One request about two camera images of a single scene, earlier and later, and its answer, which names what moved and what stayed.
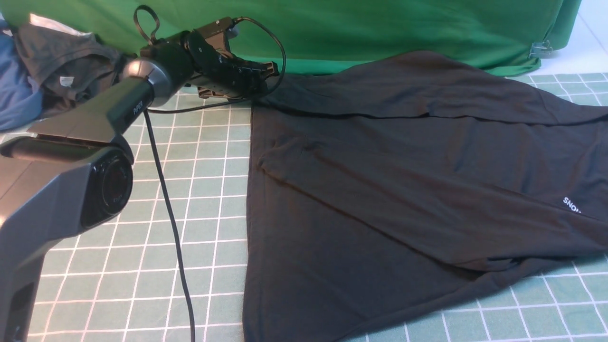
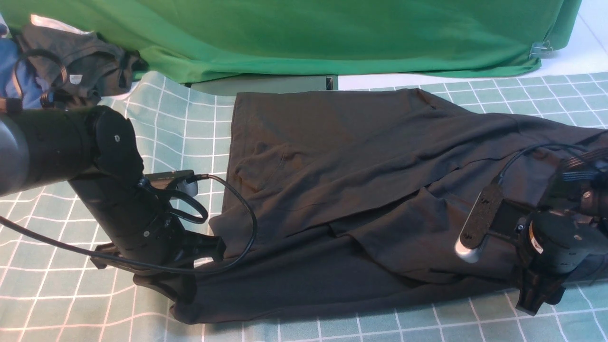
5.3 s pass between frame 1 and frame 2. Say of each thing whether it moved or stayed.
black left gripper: moved
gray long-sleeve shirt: moved
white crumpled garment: stayed
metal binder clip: stayed
